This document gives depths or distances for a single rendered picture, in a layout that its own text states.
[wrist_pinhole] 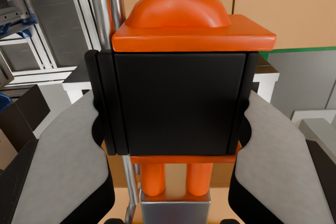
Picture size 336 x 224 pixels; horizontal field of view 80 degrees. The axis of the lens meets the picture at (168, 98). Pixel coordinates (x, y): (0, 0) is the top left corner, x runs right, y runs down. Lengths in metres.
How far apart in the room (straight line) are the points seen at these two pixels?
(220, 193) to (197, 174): 0.29
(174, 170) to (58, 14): 0.99
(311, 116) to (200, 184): 1.65
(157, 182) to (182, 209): 0.04
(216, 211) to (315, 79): 1.29
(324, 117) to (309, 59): 0.52
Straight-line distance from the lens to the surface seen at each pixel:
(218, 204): 0.50
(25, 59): 1.29
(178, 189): 0.20
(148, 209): 0.20
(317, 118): 1.83
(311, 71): 1.60
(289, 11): 0.74
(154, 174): 0.17
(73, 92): 0.76
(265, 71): 0.72
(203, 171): 0.17
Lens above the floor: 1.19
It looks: 58 degrees down
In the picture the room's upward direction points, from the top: 179 degrees counter-clockwise
